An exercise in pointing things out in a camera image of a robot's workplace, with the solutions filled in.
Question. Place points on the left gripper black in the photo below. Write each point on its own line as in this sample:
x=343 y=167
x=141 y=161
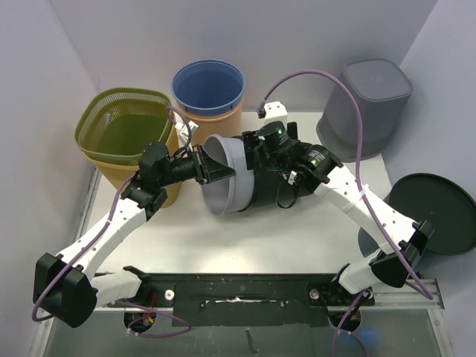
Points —
x=216 y=170

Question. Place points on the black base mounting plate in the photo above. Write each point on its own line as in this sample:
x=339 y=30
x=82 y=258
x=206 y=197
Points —
x=245 y=300

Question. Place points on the green mesh square basket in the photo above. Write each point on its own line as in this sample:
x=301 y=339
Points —
x=120 y=122

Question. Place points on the light grey round bin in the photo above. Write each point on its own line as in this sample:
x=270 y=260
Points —
x=234 y=193

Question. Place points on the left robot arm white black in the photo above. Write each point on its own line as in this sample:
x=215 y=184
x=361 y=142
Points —
x=66 y=285

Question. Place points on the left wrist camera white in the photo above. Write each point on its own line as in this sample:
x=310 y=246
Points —
x=185 y=131

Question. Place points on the grey mesh square basket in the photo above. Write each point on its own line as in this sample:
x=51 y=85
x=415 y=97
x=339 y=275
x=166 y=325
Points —
x=381 y=90

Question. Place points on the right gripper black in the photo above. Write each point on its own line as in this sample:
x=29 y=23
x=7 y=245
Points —
x=249 y=145

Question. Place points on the tan mesh square basket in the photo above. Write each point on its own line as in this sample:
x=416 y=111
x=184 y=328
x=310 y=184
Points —
x=116 y=174

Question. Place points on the black ribbed round bin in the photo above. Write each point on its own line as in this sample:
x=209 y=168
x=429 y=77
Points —
x=269 y=186

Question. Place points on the blue round bin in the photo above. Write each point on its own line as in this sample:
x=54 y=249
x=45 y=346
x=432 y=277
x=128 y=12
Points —
x=208 y=87

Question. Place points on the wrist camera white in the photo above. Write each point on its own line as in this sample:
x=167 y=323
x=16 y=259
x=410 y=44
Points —
x=185 y=131
x=273 y=111

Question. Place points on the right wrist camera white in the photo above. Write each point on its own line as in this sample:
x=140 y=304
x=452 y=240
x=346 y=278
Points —
x=273 y=111

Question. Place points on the dark navy round bin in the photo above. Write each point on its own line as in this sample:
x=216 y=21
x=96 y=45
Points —
x=451 y=211

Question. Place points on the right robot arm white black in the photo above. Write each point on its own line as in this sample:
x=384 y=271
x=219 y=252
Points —
x=312 y=168

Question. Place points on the tan round bin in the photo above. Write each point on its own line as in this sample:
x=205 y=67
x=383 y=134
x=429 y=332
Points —
x=226 y=125

